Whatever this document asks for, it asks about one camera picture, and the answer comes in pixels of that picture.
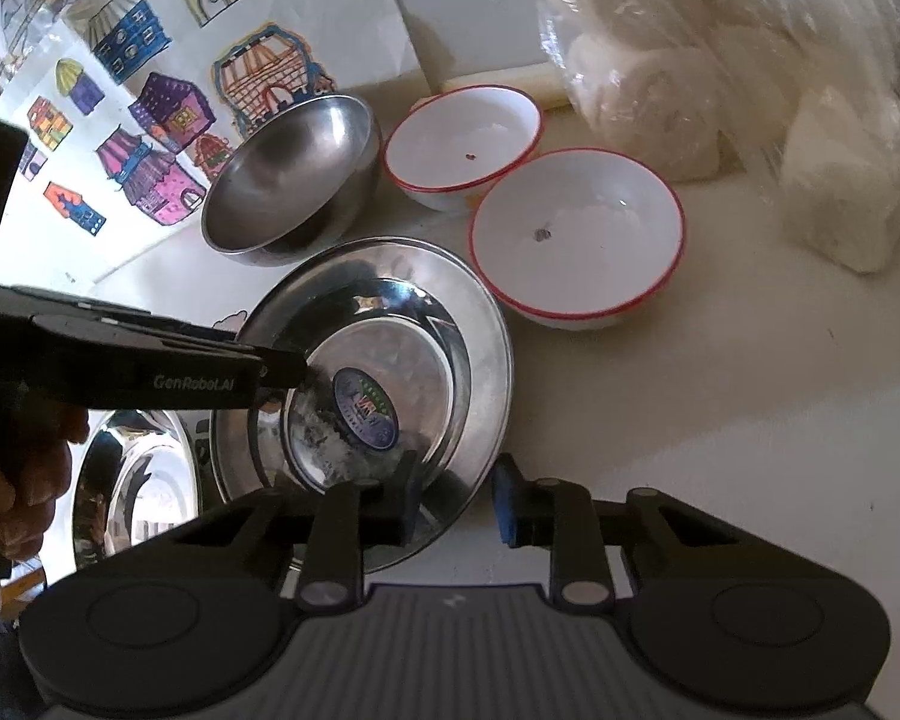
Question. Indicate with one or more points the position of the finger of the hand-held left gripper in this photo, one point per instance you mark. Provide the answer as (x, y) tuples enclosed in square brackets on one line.
[(285, 371), (120, 307)]

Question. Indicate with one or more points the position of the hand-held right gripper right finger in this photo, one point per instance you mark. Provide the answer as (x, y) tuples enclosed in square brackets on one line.
[(507, 502)]

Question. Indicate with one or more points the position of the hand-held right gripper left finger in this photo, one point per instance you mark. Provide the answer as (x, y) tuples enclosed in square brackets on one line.
[(406, 499)]

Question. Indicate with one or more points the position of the steel plate with blue sticker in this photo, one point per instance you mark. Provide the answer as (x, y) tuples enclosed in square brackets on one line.
[(390, 360)]

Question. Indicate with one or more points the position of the plain steel plate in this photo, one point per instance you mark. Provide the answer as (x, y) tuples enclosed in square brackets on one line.
[(131, 480)]

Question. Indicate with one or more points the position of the grey round base plate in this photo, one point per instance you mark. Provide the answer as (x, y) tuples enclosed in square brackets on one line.
[(292, 180)]

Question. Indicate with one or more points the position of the white bowl with red speck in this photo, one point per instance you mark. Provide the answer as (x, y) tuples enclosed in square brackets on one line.
[(457, 131)]

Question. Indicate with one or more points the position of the person's left hand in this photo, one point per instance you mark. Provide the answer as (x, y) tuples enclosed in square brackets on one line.
[(22, 484)]

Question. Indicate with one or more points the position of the colourful house drawings poster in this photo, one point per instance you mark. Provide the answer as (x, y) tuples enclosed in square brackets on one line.
[(157, 52)]

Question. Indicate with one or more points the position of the cream rolled mat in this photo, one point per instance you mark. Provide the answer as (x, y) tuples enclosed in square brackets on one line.
[(525, 81)]

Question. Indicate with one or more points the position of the plastic bag of white rolls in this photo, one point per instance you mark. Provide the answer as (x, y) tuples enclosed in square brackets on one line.
[(720, 75)]

